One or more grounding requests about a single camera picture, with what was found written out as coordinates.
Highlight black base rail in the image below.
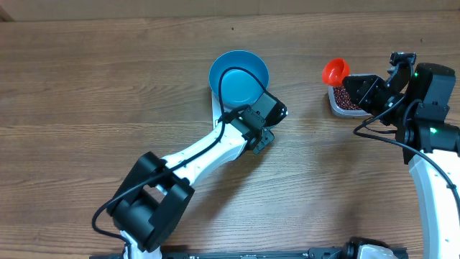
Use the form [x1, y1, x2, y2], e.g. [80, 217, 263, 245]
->
[103, 237, 409, 259]

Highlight clear plastic bean container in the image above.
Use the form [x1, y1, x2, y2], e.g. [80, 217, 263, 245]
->
[328, 86, 371, 118]

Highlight white digital kitchen scale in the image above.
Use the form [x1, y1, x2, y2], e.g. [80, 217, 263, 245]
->
[211, 93, 221, 129]

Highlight red adzuki beans in container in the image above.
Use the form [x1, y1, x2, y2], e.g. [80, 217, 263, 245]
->
[333, 86, 360, 110]

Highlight red plastic measuring scoop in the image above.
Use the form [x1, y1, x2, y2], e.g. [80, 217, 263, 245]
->
[322, 58, 350, 87]

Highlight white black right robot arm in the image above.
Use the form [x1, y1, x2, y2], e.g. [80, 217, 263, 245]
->
[342, 62, 459, 258]

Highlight blue plastic bowl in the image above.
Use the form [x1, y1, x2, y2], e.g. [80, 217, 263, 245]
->
[208, 50, 270, 108]

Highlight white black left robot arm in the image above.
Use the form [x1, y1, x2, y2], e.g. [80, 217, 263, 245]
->
[106, 93, 288, 258]

